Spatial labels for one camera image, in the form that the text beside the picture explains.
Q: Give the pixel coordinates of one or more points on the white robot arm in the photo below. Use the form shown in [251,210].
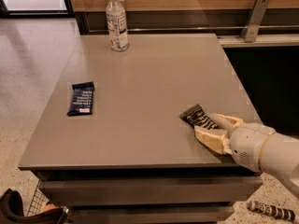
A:
[279,157]

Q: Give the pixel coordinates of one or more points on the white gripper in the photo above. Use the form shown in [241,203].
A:
[248,143]

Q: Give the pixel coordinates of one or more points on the clear plastic water bottle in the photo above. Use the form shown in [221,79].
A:
[117,25]

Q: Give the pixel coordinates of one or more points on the metal wall bracket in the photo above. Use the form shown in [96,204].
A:
[251,29]

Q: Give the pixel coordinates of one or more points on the wire mesh basket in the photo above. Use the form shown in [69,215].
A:
[37,203]

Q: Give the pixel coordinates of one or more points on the blue rxbar wrapper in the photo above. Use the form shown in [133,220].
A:
[82,99]

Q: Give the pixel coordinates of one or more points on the black chocolate rxbar wrapper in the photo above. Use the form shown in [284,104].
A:
[196,116]

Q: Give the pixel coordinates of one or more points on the black bag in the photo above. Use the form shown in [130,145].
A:
[11,211]

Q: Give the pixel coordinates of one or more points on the grey drawer cabinet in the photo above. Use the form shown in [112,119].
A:
[134,160]

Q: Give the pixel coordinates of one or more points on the black and white striped tube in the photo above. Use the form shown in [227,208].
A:
[272,211]

